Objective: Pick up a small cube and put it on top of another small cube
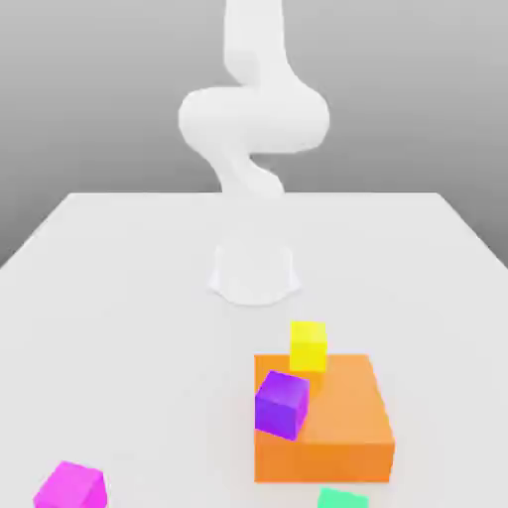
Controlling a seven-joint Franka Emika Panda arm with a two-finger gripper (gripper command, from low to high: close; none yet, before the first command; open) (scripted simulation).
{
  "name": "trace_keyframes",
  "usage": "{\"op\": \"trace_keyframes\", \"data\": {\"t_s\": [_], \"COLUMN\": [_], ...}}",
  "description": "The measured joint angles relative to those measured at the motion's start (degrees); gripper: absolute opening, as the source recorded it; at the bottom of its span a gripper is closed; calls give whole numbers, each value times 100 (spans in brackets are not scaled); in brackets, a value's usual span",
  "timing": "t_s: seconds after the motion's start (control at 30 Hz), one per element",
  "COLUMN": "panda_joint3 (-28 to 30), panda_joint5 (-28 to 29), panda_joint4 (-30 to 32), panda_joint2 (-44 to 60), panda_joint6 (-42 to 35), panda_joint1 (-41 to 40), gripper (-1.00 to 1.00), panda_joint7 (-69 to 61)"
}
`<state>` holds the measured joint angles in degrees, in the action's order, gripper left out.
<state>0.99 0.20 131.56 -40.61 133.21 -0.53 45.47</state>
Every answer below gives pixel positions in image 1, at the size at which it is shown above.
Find small yellow cube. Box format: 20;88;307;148
289;319;328;373

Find small purple cube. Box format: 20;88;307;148
254;369;312;443

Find small green cube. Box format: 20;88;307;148
317;486;370;508

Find small magenta cube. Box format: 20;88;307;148
32;459;109;508

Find large orange box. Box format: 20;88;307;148
253;353;397;484

